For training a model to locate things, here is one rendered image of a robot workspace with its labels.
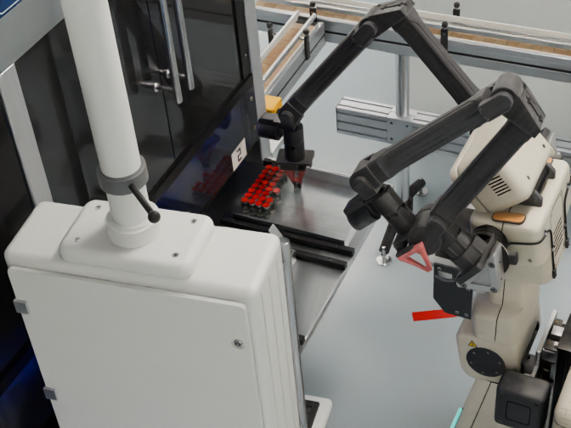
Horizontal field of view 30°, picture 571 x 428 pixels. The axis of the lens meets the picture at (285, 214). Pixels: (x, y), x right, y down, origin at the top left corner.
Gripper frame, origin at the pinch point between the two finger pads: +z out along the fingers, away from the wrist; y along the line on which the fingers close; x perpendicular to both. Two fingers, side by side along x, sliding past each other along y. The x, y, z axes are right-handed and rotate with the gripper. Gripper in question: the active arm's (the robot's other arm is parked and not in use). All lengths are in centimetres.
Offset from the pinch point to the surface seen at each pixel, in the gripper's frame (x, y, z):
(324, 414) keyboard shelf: 74, -18, 11
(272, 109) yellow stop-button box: -20.0, 10.1, -10.7
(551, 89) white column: -130, -78, 54
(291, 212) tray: 9.3, 0.6, 4.0
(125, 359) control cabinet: 105, 14, -41
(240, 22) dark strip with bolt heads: -9.4, 13.8, -46.4
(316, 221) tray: 12.3, -7.2, 3.9
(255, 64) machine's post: -13.7, 12.2, -30.1
